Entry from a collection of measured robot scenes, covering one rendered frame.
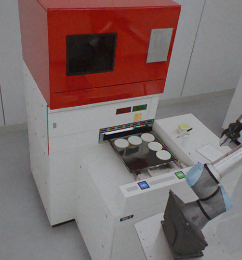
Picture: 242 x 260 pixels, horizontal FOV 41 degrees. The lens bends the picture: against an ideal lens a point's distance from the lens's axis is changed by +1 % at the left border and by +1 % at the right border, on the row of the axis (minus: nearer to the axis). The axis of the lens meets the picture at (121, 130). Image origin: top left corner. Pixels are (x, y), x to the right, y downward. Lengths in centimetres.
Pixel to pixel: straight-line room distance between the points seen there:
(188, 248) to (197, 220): 17
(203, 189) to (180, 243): 30
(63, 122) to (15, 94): 161
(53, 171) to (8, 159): 123
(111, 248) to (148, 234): 37
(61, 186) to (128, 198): 79
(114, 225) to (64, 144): 65
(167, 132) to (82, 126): 62
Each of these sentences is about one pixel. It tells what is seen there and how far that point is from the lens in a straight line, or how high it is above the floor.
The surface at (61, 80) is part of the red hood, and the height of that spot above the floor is 141.
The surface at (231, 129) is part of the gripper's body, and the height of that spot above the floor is 120.
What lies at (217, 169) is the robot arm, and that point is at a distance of 162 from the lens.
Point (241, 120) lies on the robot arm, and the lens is 213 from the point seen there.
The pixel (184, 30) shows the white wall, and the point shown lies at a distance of 422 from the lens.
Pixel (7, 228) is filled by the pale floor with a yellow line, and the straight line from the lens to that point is 294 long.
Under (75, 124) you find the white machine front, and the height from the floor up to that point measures 105.
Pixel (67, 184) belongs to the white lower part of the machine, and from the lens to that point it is 251.
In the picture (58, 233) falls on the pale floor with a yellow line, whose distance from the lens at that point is 286.
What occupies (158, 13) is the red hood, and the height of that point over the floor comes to 178.
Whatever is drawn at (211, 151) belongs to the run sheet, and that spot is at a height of 97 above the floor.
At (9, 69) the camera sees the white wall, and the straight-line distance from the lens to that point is 353.
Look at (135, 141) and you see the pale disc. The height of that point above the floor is 90.
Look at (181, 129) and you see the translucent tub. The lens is 232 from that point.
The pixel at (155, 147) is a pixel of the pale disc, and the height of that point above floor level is 90.
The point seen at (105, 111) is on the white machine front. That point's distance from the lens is 220.
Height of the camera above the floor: 230
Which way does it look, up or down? 35 degrees down
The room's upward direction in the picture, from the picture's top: 7 degrees clockwise
